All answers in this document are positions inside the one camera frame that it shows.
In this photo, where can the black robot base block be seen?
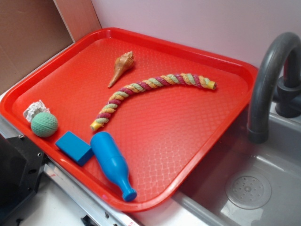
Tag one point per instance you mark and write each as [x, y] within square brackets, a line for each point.
[21, 165]

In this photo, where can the blue plastic bottle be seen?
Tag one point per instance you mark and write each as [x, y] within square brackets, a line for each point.
[112, 163]

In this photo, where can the red plastic tray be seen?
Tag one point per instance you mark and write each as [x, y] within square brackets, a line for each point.
[162, 133]

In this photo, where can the tan spiral seashell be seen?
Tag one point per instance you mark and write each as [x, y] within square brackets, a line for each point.
[122, 64]

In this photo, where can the blue rectangular block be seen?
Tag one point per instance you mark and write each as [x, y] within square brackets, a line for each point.
[75, 148]

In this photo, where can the green dimpled ball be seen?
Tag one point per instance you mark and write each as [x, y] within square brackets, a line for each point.
[44, 124]

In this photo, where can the white crumpled paper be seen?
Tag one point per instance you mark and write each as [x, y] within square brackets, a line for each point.
[33, 109]

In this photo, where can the grey toy sink basin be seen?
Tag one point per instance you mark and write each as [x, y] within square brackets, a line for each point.
[239, 183]

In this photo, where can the grey curved faucet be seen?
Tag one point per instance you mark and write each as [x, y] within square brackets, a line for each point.
[265, 88]

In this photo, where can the brown cardboard panel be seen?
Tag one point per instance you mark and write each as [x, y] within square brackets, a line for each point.
[33, 31]

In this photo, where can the dark faucet handle knob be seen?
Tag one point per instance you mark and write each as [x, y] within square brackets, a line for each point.
[289, 87]

